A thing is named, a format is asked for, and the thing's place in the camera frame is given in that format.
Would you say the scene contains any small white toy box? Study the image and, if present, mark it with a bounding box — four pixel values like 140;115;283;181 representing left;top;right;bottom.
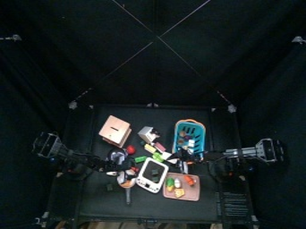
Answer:
136;125;162;144

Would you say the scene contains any white red toy piece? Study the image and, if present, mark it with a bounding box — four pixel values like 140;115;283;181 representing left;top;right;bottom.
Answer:
124;166;140;177

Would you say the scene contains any orange toy carrot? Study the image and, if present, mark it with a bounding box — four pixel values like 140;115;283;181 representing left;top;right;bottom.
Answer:
183;174;198;187

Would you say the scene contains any pink toy block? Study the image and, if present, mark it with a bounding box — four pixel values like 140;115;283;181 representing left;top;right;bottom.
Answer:
152;141;167;153

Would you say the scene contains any blue basket with orange rim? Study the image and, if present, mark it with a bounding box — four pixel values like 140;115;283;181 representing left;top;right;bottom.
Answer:
171;118;208;161

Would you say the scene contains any silver toy pot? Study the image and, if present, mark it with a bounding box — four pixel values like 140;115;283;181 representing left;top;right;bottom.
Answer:
107;148;130;165

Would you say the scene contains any yellow toy block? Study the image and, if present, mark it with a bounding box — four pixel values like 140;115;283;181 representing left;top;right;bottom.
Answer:
143;143;158;154

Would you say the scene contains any white toy stove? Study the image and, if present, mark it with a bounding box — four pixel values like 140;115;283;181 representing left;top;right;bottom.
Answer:
135;157;171;194

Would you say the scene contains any green yellow toy corn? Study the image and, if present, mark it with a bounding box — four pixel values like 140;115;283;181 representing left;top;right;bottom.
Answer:
164;177;175;192

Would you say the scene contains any orange spatula with grey handle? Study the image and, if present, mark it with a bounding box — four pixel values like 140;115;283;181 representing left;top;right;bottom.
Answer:
117;175;138;206

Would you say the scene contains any pink cutting board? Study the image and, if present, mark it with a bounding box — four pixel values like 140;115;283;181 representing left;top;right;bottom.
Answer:
162;172;202;202

